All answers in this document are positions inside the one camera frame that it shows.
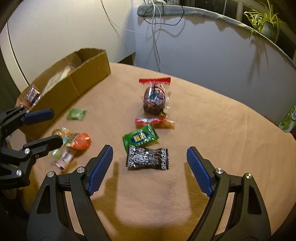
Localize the small clear dark snack bag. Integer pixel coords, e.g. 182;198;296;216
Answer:
20;85;41;109

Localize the small light green packet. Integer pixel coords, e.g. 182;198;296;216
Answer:
67;108;87;121

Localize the black white candy wrapper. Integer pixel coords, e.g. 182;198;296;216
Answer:
126;146;169;170

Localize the green candy packet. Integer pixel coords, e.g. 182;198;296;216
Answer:
122;124;159;152

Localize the clear red-ended prune packet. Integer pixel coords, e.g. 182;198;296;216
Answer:
134;77;175;129

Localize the clear wrapped cracker pack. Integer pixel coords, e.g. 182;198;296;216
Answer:
41;65;75;96

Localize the brown cardboard box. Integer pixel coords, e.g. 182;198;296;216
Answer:
16;48;111;141

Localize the green tissue box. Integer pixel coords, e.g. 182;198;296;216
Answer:
278;104;296;133

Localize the grey windowsill cloth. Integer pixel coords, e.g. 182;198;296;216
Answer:
137;4;295;68

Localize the potted spider plant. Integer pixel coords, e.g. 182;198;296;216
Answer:
244;1;283;44

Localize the white cable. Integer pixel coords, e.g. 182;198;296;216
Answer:
99;0;163;72

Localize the black cable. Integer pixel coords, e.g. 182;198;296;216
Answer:
142;0;186;27

